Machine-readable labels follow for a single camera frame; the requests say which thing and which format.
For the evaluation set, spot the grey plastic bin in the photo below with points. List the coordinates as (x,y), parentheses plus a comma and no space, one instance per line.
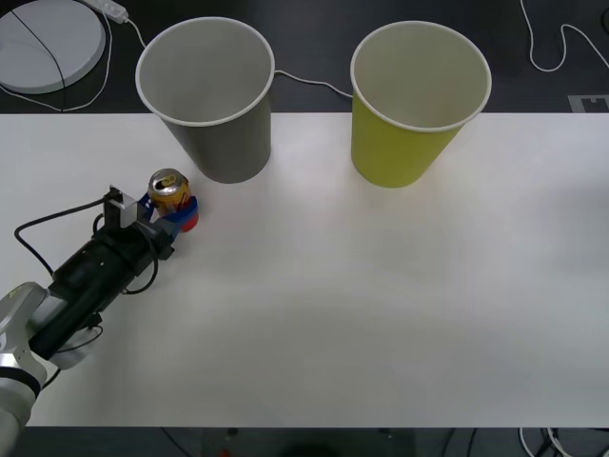
(228,147)

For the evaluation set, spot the white power strip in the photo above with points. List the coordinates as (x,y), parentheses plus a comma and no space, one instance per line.
(111,8)

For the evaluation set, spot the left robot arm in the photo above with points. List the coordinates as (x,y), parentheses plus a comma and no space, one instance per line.
(76,285)

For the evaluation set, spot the yellow-green plastic bin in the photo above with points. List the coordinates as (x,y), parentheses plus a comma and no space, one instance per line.
(395,152)

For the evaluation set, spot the red and yellow drink can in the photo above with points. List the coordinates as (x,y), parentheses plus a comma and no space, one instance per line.
(166,195)

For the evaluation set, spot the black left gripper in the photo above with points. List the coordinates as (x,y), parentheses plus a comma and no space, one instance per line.
(143,243)

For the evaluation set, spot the white round disc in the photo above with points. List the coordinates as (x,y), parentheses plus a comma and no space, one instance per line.
(28,62)

